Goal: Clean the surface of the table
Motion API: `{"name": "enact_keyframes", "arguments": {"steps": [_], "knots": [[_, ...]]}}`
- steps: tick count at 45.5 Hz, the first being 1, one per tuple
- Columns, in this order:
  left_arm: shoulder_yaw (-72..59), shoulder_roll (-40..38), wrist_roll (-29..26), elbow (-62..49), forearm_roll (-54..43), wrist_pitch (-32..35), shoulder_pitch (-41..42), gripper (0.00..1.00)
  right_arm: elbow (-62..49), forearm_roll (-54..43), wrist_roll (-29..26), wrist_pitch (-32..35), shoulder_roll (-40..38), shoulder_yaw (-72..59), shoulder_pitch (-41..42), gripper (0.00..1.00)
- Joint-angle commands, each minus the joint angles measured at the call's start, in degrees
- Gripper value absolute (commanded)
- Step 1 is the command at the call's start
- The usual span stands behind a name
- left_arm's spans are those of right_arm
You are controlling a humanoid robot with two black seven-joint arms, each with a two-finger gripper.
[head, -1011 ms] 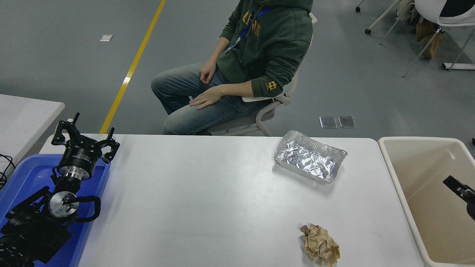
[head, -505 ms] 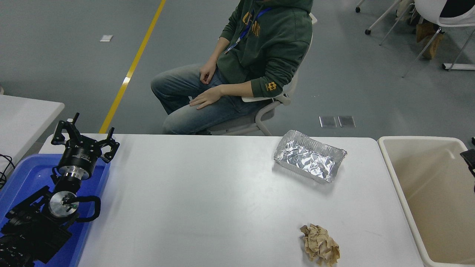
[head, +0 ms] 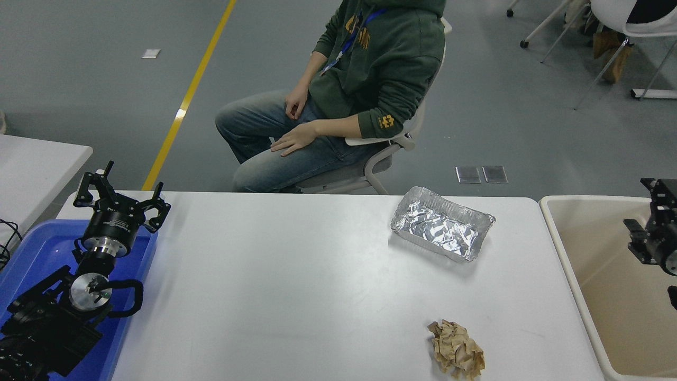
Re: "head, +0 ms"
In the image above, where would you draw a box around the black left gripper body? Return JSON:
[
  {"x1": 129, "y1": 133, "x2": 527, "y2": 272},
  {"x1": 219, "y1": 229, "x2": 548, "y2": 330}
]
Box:
[{"x1": 83, "y1": 205, "x2": 141, "y2": 247}]

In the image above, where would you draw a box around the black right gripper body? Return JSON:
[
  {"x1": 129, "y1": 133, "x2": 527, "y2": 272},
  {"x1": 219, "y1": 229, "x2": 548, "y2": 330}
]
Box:
[{"x1": 655, "y1": 219, "x2": 677, "y2": 266}]

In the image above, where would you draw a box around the silver foil tray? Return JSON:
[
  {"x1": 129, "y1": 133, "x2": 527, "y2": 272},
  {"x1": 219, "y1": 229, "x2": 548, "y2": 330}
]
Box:
[{"x1": 390, "y1": 186, "x2": 497, "y2": 263}]

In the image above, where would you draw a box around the tan paper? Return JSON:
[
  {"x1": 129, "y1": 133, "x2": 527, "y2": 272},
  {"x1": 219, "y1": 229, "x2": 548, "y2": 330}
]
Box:
[{"x1": 427, "y1": 319, "x2": 486, "y2": 380}]

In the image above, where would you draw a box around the person's left hand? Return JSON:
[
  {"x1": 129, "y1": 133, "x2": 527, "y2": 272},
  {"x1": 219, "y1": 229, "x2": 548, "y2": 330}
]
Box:
[{"x1": 270, "y1": 122, "x2": 321, "y2": 158}]

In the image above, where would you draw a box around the person's right hand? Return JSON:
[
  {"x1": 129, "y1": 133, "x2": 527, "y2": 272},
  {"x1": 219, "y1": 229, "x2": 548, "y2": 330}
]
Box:
[{"x1": 285, "y1": 87, "x2": 310, "y2": 120}]

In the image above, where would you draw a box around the large pale plastic bin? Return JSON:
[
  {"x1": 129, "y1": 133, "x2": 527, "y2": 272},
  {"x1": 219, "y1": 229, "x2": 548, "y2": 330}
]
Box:
[{"x1": 539, "y1": 195, "x2": 677, "y2": 381}]

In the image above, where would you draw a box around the white side table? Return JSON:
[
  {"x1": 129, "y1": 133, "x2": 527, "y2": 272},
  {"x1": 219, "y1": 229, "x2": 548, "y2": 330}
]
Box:
[{"x1": 0, "y1": 134, "x2": 94, "y2": 249}]

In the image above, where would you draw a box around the blue plastic tray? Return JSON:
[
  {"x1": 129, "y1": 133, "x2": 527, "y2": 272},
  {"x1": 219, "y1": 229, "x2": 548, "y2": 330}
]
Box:
[{"x1": 0, "y1": 219, "x2": 159, "y2": 381}]

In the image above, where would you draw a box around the white floor bar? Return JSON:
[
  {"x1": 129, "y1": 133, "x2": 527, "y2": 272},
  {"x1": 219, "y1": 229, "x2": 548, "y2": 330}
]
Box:
[{"x1": 630, "y1": 89, "x2": 677, "y2": 101}]

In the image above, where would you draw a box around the white shell chair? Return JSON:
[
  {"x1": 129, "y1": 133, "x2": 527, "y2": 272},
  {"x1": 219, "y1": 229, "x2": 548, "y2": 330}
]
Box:
[{"x1": 539, "y1": 0, "x2": 677, "y2": 111}]

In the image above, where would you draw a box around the grey white office chair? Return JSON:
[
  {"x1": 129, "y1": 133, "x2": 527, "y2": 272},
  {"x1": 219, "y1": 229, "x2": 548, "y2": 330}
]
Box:
[{"x1": 270, "y1": 19, "x2": 454, "y2": 195}]

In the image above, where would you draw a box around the black cable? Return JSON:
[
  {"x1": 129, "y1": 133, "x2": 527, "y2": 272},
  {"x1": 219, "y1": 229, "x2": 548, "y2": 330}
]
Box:
[{"x1": 0, "y1": 219, "x2": 23, "y2": 271}]

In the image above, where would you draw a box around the white rolling table frame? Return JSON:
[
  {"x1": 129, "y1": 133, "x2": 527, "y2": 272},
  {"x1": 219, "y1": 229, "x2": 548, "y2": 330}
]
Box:
[{"x1": 506, "y1": 0, "x2": 574, "y2": 50}]

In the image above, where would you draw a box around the blue lanyard with badge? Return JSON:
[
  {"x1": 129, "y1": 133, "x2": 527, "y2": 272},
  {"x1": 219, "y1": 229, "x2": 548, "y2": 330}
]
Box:
[{"x1": 320, "y1": 8, "x2": 389, "y2": 75}]

